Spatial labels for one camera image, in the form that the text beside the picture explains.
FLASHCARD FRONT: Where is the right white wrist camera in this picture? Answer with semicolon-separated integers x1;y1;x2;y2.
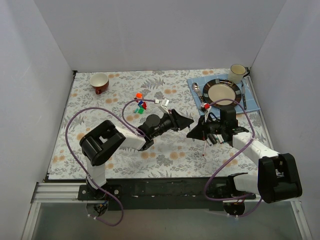
198;102;212;121

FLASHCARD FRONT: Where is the aluminium frame rail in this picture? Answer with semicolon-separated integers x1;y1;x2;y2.
31;182;88;203

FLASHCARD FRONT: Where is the red ceramic cup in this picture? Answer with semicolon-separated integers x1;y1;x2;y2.
89;73;109;95

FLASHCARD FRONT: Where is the orange highlighter cap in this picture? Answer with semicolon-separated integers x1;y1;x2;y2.
136;93;143;99

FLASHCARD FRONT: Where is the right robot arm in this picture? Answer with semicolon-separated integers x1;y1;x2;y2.
186;106;303;204

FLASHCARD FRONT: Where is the steel knife patterned handle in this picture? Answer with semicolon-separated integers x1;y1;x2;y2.
241;81;247;110

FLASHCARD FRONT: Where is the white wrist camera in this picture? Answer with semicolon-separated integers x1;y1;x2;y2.
198;102;212;121
154;98;170;114

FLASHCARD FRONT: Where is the green capped black highlighter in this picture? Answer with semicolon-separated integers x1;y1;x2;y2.
208;135;215;145

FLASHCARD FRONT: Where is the cream enamel mug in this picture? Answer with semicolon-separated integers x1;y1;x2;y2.
227;64;250;84

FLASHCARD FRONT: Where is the black rimmed beige plate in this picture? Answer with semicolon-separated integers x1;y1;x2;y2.
202;78;242;104

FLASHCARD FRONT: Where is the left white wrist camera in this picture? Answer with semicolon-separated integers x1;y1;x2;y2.
154;98;170;114

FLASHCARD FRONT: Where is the steel spoon patterned handle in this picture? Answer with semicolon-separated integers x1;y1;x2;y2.
192;82;204;102

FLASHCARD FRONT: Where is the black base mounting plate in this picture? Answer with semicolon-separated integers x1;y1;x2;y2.
77;178;257;212

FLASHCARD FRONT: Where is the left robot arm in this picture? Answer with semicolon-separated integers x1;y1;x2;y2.
80;109;194;200

